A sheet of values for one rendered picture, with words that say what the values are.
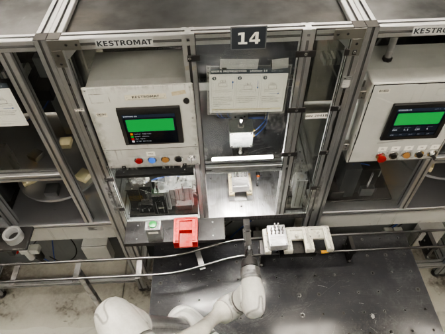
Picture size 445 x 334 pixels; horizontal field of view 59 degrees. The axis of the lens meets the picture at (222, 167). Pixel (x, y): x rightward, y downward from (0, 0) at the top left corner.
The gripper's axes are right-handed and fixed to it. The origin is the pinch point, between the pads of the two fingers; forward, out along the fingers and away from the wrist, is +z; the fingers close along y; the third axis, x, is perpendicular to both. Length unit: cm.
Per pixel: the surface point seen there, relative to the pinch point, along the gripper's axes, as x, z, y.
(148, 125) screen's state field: 40, 18, 53
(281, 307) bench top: -18, -22, -44
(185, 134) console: 25, 20, 44
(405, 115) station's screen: -65, 18, 52
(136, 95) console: 42, 20, 66
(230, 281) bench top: 7.9, -6.1, -44.4
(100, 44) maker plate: 51, 21, 88
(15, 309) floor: 160, 12, -112
